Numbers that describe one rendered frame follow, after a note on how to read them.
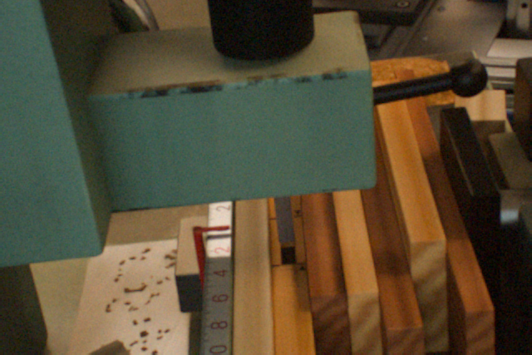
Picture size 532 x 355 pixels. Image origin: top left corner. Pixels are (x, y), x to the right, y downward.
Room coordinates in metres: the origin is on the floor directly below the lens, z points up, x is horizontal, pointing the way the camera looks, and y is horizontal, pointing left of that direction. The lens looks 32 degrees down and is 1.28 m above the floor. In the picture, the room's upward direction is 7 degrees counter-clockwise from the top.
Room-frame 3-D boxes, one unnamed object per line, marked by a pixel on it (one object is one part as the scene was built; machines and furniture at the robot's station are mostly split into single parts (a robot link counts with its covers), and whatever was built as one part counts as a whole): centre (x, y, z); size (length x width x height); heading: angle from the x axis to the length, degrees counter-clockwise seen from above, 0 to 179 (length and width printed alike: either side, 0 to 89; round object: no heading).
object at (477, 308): (0.48, -0.09, 0.93); 0.25 x 0.01 x 0.07; 178
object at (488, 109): (0.58, -0.15, 0.92); 0.04 x 0.03 x 0.04; 167
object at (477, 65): (0.45, -0.08, 1.04); 0.06 x 0.02 x 0.02; 88
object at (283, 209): (0.45, -0.01, 0.97); 0.01 x 0.01 x 0.05; 88
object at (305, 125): (0.45, 0.01, 1.03); 0.14 x 0.07 x 0.09; 88
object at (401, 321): (0.48, -0.06, 0.93); 0.24 x 0.02 x 0.05; 178
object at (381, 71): (0.70, -0.10, 0.91); 0.10 x 0.07 x 0.02; 88
